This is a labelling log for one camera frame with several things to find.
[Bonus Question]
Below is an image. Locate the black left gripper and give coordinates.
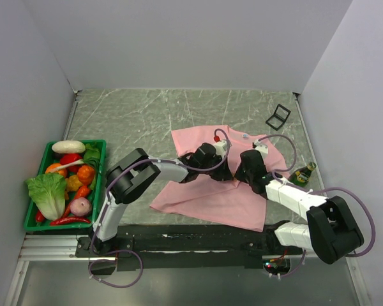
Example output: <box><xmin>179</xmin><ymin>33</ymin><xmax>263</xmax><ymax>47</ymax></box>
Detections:
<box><xmin>199</xmin><ymin>155</ymin><xmax>234</xmax><ymax>183</ymax></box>

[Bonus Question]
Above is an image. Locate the pink t-shirt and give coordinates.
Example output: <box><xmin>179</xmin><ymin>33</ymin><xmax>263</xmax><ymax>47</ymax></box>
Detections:
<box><xmin>150</xmin><ymin>125</ymin><xmax>288</xmax><ymax>232</ymax></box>

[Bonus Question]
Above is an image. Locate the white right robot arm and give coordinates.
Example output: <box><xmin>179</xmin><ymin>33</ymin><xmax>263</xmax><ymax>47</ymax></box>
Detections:
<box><xmin>236</xmin><ymin>149</ymin><xmax>364</xmax><ymax>264</ymax></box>

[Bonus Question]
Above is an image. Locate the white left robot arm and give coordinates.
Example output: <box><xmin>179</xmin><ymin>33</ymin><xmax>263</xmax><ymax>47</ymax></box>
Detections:
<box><xmin>90</xmin><ymin>140</ymin><xmax>232</xmax><ymax>256</ymax></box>

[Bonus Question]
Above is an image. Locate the black brooch box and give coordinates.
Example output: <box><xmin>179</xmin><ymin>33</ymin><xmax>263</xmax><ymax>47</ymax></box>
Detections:
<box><xmin>266</xmin><ymin>104</ymin><xmax>291</xmax><ymax>131</ymax></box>

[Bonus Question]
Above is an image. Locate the green glass bottle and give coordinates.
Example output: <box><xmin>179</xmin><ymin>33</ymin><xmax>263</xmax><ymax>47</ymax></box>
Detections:
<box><xmin>289</xmin><ymin>162</ymin><xmax>317</xmax><ymax>187</ymax></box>

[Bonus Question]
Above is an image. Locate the orange carrot toy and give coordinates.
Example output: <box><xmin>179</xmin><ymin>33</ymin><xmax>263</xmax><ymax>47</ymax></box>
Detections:
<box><xmin>62</xmin><ymin>164</ymin><xmax>96</xmax><ymax>217</ymax></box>

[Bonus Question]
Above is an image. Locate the purple onion toy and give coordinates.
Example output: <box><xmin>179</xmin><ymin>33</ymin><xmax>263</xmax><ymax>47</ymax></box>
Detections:
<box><xmin>70</xmin><ymin>197</ymin><xmax>93</xmax><ymax>217</ymax></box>

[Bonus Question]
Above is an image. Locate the yellow pepper toy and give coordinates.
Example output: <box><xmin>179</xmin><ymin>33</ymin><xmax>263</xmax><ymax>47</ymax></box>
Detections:
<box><xmin>66</xmin><ymin>175</ymin><xmax>83</xmax><ymax>193</ymax></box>

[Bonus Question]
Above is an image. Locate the red tomato toy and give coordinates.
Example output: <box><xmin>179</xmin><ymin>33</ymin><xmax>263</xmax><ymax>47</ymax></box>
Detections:
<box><xmin>59</xmin><ymin>154</ymin><xmax>82</xmax><ymax>173</ymax></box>

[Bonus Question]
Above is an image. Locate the white radish toy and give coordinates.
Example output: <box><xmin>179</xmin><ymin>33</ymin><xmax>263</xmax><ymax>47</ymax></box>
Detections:
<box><xmin>52</xmin><ymin>140</ymin><xmax>86</xmax><ymax>154</ymax></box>

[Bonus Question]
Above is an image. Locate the green plastic crate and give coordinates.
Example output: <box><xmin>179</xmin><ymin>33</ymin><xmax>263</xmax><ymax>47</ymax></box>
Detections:
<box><xmin>24</xmin><ymin>140</ymin><xmax>107</xmax><ymax>232</ymax></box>

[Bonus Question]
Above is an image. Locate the orange fruit toy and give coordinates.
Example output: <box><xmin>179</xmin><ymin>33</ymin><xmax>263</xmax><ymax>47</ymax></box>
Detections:
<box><xmin>45</xmin><ymin>163</ymin><xmax>68</xmax><ymax>178</ymax></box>

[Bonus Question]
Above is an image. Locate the green lettuce toy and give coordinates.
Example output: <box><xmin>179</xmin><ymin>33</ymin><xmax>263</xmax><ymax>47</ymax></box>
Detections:
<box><xmin>26</xmin><ymin>173</ymin><xmax>66</xmax><ymax>221</ymax></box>

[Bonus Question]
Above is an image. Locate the red chili pepper toy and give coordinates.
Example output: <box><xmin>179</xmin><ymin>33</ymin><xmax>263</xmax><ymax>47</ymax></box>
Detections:
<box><xmin>35</xmin><ymin>211</ymin><xmax>91</xmax><ymax>226</ymax></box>

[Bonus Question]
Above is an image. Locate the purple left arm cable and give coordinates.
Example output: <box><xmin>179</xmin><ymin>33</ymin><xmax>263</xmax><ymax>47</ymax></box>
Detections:
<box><xmin>88</xmin><ymin>128</ymin><xmax>232</xmax><ymax>290</ymax></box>

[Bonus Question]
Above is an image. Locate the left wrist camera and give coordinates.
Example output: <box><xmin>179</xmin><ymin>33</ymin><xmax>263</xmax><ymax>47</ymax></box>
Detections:
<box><xmin>213</xmin><ymin>136</ymin><xmax>231</xmax><ymax>158</ymax></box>

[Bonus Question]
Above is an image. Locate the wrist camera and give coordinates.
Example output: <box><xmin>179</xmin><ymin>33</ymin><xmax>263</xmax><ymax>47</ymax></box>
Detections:
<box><xmin>252</xmin><ymin>140</ymin><xmax>269</xmax><ymax>159</ymax></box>
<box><xmin>213</xmin><ymin>136</ymin><xmax>231</xmax><ymax>158</ymax></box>

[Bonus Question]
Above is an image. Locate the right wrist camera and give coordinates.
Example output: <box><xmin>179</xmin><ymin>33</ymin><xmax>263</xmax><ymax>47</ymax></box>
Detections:
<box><xmin>252</xmin><ymin>140</ymin><xmax>269</xmax><ymax>159</ymax></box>

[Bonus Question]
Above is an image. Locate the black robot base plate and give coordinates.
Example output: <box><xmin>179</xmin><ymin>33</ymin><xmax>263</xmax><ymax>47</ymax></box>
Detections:
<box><xmin>75</xmin><ymin>224</ymin><xmax>303</xmax><ymax>275</ymax></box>

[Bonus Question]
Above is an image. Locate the aluminium table edge rail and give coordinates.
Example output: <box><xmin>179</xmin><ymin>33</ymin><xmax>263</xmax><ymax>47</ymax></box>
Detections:
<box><xmin>62</xmin><ymin>90</ymin><xmax>82</xmax><ymax>140</ymax></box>

